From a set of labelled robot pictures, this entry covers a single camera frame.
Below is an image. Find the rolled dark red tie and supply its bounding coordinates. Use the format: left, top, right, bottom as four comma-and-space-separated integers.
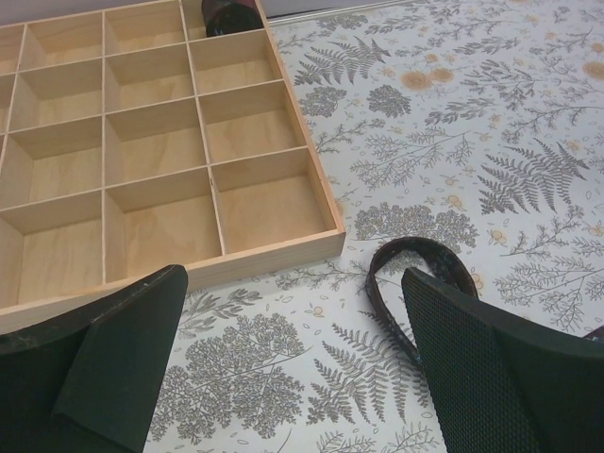
201, 0, 263, 37

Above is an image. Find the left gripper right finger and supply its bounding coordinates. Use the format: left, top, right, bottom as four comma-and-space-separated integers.
402, 269, 603, 452

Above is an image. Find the wooden compartment tray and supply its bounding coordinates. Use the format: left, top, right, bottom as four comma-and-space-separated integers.
1, 1, 345, 333

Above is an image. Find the dark brown patterned tie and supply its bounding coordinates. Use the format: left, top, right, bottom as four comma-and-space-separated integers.
363, 236, 604, 369

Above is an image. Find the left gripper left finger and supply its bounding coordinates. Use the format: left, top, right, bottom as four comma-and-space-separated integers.
1, 265, 188, 452

